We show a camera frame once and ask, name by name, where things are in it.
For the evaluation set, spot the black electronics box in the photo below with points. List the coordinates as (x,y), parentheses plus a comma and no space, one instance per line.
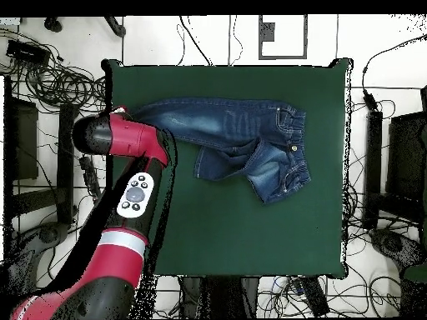
(26,51)

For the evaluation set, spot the black cabinet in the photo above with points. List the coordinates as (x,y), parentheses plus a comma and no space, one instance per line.
(407,150)

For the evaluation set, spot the black power strip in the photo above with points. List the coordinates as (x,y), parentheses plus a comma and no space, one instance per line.
(87,173)
(313,296)

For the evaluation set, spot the dark green table cloth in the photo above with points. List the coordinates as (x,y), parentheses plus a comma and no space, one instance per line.
(233,233)

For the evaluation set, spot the black upright bar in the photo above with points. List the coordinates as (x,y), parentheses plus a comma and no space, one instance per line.
(374,150)

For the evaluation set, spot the black frame stand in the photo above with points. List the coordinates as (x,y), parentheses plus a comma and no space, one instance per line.
(66,160)

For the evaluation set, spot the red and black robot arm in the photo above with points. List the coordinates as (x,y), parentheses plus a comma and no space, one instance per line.
(116,260)

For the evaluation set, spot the black stand foot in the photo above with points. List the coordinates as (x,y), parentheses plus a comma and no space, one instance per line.
(116,28)
(53,25)

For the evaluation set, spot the grey square frame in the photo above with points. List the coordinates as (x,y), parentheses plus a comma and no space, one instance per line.
(267,31)

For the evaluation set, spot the black metal column stand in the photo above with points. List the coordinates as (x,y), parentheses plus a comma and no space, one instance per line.
(220,296)

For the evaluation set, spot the blue denim jeans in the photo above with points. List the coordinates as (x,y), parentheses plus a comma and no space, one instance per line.
(233,123)

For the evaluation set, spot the black power adapter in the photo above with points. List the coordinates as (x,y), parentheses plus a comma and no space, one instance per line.
(370,100)

